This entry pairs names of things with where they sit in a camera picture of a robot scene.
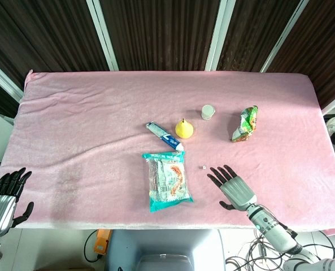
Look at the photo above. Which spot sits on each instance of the white sneaker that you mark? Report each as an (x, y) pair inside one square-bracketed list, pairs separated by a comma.
[(334, 124)]

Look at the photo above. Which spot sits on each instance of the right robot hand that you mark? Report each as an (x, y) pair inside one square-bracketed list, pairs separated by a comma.
[(237, 189)]

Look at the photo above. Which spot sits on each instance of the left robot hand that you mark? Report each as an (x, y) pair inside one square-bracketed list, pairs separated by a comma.
[(0, 203)]

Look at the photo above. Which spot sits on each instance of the orange power strip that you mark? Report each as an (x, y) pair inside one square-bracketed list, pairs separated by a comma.
[(101, 240)]

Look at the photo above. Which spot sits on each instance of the pink table cloth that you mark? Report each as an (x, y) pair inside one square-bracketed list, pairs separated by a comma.
[(99, 141)]

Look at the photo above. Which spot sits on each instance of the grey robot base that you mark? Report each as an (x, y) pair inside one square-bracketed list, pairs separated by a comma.
[(164, 251)]

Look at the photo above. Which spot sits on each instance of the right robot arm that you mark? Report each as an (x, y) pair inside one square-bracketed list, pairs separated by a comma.
[(286, 240)]

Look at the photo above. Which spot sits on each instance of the teal instant noodle packet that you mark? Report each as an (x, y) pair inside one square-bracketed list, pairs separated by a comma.
[(167, 180)]

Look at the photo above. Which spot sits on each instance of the yellow pear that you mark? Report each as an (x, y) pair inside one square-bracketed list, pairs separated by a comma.
[(184, 130)]

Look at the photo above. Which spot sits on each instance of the green crumpled snack bag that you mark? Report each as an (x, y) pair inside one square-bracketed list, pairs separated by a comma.
[(245, 123)]

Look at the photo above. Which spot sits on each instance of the small white cup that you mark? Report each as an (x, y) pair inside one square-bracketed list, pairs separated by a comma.
[(207, 112)]

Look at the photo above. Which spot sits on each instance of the blue white toothpaste tube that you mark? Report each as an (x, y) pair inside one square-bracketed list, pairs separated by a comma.
[(165, 136)]

